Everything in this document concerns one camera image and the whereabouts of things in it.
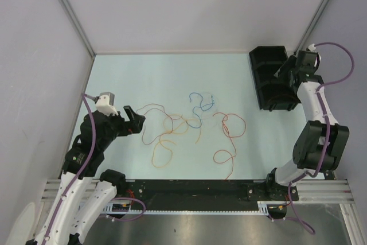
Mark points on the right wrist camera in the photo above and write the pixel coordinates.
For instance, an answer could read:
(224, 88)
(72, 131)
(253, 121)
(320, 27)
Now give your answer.
(311, 48)

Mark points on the right aluminium frame post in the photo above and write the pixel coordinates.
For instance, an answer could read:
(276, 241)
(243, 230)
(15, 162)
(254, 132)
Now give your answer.
(312, 25)

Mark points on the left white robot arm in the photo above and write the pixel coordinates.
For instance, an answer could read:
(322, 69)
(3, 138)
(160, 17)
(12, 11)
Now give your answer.
(69, 221)

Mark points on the aluminium frame post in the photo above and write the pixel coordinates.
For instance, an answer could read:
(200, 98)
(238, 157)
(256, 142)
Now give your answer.
(76, 24)
(312, 25)

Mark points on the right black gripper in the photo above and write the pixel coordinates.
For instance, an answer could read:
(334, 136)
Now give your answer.
(282, 71)

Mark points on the white slotted cable duct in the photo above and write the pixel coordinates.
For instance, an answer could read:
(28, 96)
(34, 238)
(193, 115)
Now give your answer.
(260, 210)

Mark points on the black compartment bin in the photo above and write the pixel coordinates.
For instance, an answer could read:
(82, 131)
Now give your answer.
(271, 93)

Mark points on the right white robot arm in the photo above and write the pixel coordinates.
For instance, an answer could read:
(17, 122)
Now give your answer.
(322, 141)

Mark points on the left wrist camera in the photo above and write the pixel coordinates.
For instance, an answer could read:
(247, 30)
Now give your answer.
(105, 104)

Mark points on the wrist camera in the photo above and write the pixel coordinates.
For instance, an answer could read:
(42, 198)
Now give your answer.
(311, 48)
(105, 104)

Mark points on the left aluminium frame post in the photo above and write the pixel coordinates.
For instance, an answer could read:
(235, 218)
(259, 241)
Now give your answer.
(76, 24)

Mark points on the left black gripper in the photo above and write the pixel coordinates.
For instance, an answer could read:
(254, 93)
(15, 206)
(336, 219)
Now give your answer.
(134, 125)

